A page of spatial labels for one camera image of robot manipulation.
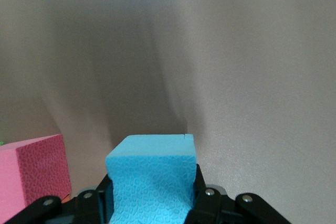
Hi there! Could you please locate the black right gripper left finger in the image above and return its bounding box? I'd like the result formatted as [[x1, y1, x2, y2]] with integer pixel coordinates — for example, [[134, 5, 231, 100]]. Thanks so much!
[[4, 174, 116, 224]]

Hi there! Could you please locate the blue foam cube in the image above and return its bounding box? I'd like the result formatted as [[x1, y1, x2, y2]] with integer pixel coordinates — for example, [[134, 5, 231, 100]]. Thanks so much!
[[104, 134, 198, 224]]

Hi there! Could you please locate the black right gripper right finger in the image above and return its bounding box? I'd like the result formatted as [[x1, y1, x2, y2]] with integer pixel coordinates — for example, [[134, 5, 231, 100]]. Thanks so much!
[[185, 163, 289, 224]]

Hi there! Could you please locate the pink foam cube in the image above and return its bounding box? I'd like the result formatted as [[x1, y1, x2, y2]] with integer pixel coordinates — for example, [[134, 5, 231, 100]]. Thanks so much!
[[0, 134, 72, 218]]

